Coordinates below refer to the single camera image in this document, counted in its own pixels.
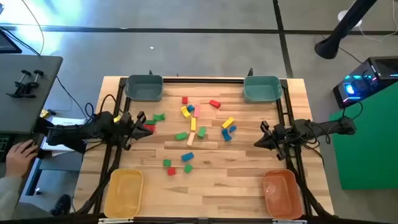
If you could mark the natural wood long block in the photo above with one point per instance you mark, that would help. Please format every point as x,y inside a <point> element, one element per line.
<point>190,138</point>

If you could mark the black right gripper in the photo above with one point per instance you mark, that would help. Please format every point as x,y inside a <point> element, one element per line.
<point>281,137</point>

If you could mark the yellow long block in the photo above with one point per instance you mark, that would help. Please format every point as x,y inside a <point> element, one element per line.
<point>227,122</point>
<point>193,124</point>

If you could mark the white round disc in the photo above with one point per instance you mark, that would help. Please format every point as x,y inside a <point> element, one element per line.
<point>342,14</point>

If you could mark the black monitor screen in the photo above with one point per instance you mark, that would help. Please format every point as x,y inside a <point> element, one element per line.
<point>7,45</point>

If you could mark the person's hand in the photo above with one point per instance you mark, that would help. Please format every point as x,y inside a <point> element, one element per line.
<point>20,157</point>

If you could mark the yellow tape tag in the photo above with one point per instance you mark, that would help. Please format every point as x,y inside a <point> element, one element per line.
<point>117,118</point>

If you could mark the small green cube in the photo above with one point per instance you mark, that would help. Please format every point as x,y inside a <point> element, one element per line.
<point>188,168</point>
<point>167,162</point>

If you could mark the green board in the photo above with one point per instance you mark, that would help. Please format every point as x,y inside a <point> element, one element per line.
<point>367,149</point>

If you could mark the blue rectangular block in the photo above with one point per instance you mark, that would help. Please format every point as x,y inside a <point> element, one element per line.
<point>187,156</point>

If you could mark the black metal table frame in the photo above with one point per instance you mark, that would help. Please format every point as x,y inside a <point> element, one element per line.
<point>202,81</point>

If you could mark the grey-blue plastic bin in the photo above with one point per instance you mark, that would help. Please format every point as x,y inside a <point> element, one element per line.
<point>144,90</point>

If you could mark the small yellow black tool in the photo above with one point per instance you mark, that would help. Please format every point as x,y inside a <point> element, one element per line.
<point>44,113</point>

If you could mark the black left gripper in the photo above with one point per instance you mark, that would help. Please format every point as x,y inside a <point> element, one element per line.
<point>126,129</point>

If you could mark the black stand pole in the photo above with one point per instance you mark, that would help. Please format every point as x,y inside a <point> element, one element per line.
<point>339,31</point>

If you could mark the black computer with lights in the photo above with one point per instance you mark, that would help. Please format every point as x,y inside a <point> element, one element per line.
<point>367,81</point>

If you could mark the small red cube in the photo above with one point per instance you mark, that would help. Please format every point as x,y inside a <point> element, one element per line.
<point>184,99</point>
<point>171,171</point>

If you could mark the orange plastic bin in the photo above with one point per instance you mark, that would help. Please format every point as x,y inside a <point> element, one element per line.
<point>282,194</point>

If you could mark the blue arch block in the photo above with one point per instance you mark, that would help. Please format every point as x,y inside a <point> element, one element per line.
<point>226,135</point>

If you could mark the teal plastic bin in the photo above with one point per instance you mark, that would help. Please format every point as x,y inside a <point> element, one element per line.
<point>262,90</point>

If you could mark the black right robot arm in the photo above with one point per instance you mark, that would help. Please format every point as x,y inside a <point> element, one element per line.
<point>326,127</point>

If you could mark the red arch block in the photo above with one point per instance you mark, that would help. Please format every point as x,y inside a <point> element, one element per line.
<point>151,127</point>

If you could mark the white paper booklets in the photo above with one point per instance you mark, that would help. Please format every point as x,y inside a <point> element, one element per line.
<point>68,121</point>

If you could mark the blue half-round block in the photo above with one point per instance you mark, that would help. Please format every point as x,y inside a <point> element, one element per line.
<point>190,108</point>

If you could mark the silver metal bracket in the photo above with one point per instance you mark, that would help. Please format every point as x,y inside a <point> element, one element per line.
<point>115,221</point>
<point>289,221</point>

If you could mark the pink long block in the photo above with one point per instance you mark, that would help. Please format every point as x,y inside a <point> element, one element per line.
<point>196,111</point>

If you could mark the yellow arch block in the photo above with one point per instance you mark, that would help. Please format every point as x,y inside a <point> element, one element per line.
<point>184,112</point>

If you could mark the green rectangular block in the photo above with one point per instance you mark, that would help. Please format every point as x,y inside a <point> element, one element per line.
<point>150,122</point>
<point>159,117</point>
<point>181,136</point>

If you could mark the black screw clamp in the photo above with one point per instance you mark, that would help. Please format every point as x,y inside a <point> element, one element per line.
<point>20,81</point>
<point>35,79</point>

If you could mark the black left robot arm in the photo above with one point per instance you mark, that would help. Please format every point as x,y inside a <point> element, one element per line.
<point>93,127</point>

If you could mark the small blue cube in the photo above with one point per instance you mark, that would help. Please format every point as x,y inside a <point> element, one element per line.
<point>232,128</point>

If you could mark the grey desk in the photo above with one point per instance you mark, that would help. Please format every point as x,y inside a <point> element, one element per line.
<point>28,102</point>

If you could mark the person's shoe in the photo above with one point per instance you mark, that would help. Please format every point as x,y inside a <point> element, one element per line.
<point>61,205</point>

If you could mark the yellow plastic bin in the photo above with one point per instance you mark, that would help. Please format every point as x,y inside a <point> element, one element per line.
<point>123,193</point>

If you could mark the green wedge block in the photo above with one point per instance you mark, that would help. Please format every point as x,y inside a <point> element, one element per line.
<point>201,132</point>

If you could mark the black keyboard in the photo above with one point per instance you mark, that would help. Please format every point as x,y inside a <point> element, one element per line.
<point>3,148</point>

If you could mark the person's forearm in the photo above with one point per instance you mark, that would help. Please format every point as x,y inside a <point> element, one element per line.
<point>9,196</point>

